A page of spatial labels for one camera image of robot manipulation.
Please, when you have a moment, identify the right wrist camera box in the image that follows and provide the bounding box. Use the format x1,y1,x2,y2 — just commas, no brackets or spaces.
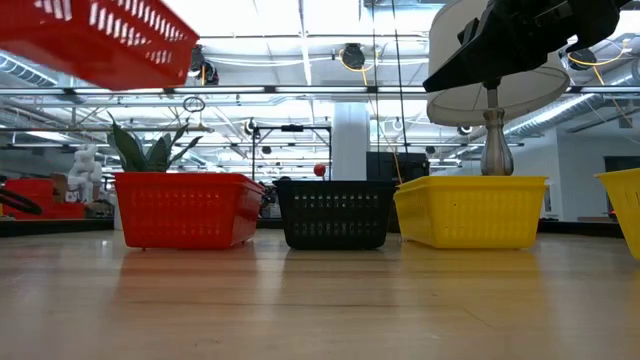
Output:
567,0,634,54

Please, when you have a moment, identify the black ceiling cable reel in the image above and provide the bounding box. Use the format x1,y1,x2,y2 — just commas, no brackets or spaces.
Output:
341,42,367,71
567,47,600,71
189,44,220,86

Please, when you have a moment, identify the potted snake plant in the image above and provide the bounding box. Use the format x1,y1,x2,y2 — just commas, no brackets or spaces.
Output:
106,112,204,175

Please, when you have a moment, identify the black aluminium table frame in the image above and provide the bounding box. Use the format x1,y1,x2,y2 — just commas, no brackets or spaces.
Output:
0,218,624,238

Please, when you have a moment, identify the yellow hanging cable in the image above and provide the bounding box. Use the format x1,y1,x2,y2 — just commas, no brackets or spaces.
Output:
392,148,405,184

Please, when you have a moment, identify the yellow slotted plastic basket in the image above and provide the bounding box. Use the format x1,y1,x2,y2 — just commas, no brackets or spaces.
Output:
393,183,547,250
594,168,640,261
393,175,550,188

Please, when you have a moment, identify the white building column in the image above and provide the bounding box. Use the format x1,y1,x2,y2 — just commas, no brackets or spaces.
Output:
332,104,371,182

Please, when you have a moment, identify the black hanging power cable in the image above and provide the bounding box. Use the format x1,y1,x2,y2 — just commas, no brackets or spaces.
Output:
391,0,410,154

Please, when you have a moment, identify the brown cardboard box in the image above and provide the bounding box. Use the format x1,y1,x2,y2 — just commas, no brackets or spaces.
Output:
49,172,70,202

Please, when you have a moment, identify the black cabinet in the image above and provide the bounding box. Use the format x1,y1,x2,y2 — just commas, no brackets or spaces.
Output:
366,151,431,183

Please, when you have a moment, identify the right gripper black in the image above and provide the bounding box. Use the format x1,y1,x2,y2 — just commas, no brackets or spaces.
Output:
422,0,571,94

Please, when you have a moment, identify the thin black hanging cable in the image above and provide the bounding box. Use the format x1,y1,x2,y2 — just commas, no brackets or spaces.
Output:
371,0,381,154

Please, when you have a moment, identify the black hose loop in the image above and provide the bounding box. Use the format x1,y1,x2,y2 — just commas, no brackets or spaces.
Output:
0,175,44,217

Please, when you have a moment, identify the white sculpture figure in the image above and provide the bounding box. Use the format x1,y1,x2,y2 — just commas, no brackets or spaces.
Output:
67,144,104,204

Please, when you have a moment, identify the red tool cabinet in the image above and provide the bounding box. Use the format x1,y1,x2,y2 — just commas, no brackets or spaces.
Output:
3,178,87,221

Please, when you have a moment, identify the white shade table lamp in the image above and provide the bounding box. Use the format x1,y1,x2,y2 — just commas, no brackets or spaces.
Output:
426,0,571,177

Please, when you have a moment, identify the red slotted plastic basket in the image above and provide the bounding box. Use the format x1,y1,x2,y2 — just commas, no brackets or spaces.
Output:
114,181,265,250
0,0,200,92
113,172,266,185

